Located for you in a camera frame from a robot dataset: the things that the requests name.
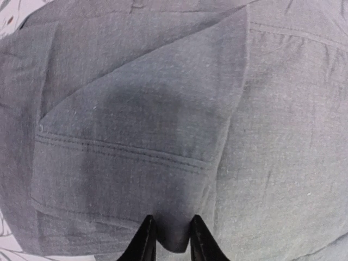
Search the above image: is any floral patterned table cloth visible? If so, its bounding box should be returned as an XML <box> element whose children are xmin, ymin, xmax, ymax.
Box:
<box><xmin>1</xmin><ymin>0</ymin><xmax>95</xmax><ymax>261</ymax></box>

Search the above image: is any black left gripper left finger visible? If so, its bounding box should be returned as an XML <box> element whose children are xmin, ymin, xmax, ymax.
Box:
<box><xmin>117</xmin><ymin>215</ymin><xmax>157</xmax><ymax>261</ymax></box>

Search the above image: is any grey long sleeve shirt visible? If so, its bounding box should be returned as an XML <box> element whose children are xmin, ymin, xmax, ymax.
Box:
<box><xmin>1</xmin><ymin>1</ymin><xmax>347</xmax><ymax>260</ymax></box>

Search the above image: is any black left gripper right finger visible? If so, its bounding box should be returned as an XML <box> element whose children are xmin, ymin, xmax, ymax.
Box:
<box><xmin>190</xmin><ymin>215</ymin><xmax>228</xmax><ymax>261</ymax></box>

